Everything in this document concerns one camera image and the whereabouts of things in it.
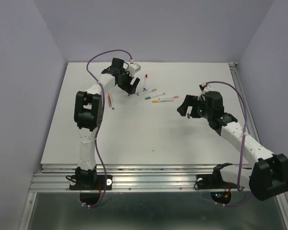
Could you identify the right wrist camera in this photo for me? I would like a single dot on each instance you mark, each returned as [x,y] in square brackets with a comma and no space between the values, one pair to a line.
[204,87]

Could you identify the peach capped marker pen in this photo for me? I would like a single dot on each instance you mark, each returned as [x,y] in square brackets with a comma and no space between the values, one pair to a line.
[149,91]

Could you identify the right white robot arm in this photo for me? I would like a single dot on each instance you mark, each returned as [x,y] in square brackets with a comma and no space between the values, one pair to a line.
[267,175]

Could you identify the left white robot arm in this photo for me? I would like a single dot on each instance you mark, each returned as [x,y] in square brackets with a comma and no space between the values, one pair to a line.
[88,115]

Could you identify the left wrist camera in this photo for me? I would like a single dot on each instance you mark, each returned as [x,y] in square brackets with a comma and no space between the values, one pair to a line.
[133,68]

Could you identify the dark green capped marker pen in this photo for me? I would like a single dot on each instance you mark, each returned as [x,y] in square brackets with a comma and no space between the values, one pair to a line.
[112,102]

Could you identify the aluminium front rail frame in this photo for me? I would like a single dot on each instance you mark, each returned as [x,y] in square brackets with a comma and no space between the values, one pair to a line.
[145,197]

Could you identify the red capped marker pen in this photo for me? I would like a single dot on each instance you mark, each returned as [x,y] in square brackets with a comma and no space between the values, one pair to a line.
[145,82]

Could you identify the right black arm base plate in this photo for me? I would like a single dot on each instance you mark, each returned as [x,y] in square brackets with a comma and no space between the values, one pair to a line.
[210,182]

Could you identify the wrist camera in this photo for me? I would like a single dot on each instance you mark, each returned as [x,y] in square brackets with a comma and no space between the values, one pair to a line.
[204,87]
[133,68]

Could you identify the yellow capped marker pen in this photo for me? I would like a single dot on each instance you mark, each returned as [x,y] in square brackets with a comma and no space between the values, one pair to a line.
[162,101]

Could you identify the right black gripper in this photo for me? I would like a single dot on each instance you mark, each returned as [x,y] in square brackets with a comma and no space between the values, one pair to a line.
[189,101]

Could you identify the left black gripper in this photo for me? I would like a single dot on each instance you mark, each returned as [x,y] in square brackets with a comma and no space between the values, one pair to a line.
[129,89]

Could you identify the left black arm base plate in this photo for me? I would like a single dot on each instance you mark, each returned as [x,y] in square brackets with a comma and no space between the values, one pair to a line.
[101,183]

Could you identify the pink capped marker pen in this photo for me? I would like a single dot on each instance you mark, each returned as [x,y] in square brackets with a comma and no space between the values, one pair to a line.
[168,98]

